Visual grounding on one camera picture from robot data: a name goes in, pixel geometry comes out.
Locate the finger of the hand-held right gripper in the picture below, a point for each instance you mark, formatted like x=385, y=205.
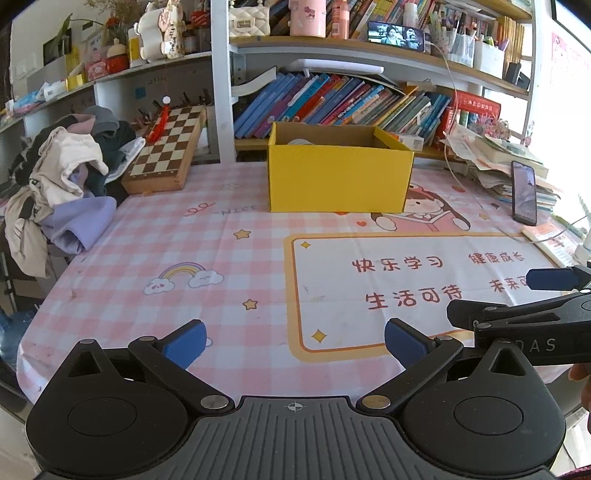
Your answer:
x=466, y=314
x=547, y=278

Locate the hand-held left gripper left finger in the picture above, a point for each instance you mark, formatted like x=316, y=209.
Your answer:
x=184, y=344

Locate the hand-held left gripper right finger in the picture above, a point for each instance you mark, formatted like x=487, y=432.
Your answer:
x=406, y=341

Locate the yellow cardboard box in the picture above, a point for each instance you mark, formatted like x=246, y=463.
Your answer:
x=337, y=180

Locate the white tape roll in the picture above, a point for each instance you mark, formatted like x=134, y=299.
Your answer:
x=300, y=141

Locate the person's right hand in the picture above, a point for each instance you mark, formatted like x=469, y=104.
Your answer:
x=586, y=378

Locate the thin paperback booklet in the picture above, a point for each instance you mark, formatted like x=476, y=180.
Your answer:
x=551, y=240

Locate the black smartphone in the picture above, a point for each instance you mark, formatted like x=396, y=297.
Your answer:
x=524, y=194

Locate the pink printed table mat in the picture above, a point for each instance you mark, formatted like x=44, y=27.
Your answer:
x=184, y=240

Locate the stack of papers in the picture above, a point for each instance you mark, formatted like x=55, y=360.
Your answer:
x=489, y=157

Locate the orange and white carton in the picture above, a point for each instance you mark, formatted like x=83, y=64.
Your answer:
x=408, y=140

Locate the red thick book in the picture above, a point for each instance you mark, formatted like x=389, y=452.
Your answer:
x=478, y=108

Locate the wooden chess board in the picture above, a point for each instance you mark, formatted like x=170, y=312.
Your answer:
x=161, y=152

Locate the pile of clothes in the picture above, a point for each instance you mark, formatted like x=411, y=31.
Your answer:
x=51, y=175

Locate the red tassel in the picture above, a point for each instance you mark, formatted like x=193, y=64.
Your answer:
x=157, y=127

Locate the white storage box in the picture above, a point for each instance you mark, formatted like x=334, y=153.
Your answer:
x=489, y=60

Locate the clear pen holder with pens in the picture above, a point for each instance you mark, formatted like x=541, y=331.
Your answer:
x=455, y=46

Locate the row of colourful books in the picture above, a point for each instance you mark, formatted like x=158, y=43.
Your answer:
x=323, y=101

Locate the white bookshelf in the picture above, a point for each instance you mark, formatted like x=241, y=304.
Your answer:
x=221, y=92

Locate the curved side shelf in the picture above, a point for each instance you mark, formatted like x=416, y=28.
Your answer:
x=115, y=97

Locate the white desk lamp bar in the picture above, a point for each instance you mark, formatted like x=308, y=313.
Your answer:
x=337, y=67

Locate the yellow small box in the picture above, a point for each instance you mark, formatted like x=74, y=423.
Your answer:
x=76, y=82

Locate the smartphone with lit screen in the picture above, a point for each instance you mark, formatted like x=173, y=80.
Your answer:
x=396, y=36

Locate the pink small box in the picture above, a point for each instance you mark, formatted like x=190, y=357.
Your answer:
x=96, y=69

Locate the blue and white packet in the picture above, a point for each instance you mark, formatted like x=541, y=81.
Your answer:
x=27, y=99

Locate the red jar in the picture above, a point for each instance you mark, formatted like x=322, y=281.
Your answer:
x=116, y=57

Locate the white figurine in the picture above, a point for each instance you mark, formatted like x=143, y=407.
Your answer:
x=154, y=37

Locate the row of thin upright books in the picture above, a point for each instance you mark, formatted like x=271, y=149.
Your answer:
x=378, y=11

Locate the pink bottle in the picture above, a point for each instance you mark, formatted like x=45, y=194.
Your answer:
x=340, y=21

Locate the white quilted handbag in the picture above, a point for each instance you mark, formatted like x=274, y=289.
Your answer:
x=249, y=21

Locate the pink cup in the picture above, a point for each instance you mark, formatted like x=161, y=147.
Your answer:
x=307, y=18

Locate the pink wall poster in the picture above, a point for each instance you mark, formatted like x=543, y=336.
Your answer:
x=568, y=60

